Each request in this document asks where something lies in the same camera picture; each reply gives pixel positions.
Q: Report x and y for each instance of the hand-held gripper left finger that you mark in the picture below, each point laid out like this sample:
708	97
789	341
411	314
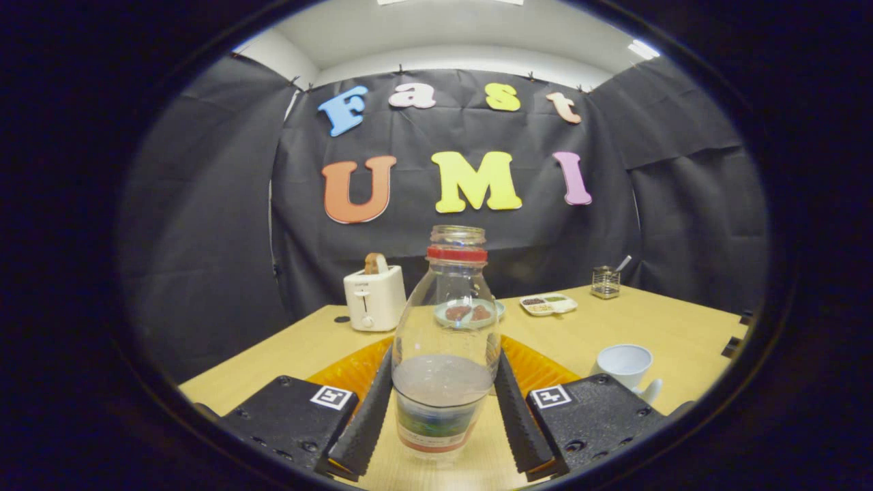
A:
365	429

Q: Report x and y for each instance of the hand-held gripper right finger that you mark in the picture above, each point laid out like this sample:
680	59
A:
520	429

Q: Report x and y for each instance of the pale blue cup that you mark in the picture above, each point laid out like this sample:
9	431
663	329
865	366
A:
624	361

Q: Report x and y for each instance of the pale green plate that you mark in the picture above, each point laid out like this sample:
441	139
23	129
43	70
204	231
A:
500	310

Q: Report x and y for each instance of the brown food piece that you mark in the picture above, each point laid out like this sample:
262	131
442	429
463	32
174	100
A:
481	313
458	314

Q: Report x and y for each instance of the white divided snack tray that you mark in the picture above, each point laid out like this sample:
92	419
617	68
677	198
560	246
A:
549	305

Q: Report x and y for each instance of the white toaster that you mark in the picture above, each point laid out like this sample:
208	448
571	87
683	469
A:
375	300

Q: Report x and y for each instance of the bread slice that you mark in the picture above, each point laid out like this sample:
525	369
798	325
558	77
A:
375	264

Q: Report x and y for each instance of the wooden table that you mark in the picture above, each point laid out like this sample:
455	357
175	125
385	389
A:
668	320

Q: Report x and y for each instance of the metal spoon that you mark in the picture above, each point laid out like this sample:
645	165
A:
623	263

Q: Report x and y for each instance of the small ceiling light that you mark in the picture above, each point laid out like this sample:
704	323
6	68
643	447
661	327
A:
643	50

